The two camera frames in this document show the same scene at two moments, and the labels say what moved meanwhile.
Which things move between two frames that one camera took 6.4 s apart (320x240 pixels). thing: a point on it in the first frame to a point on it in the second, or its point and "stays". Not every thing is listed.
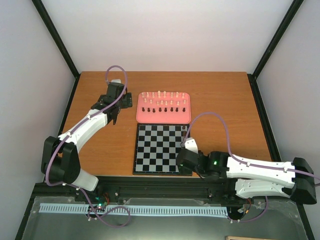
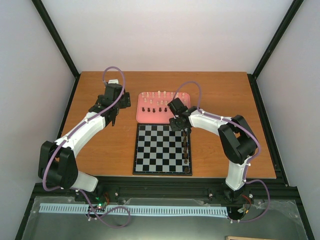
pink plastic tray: [163, 107] stays
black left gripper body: [127, 102] stays
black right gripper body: [185, 170] to [177, 126]
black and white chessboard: [156, 147] stays
